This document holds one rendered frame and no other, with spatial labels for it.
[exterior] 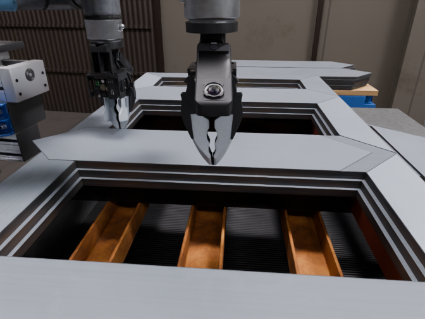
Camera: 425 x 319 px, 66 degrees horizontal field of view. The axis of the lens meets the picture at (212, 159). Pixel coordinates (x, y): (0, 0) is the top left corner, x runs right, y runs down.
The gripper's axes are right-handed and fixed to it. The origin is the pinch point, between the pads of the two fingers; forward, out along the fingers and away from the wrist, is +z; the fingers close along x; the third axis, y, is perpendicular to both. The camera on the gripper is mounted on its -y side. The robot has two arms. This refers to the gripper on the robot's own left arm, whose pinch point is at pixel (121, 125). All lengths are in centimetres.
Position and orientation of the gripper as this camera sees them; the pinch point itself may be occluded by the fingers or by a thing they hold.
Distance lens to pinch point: 84.5
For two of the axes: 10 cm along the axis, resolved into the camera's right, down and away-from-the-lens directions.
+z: 0.0, 9.0, 4.5
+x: 10.0, 0.4, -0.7
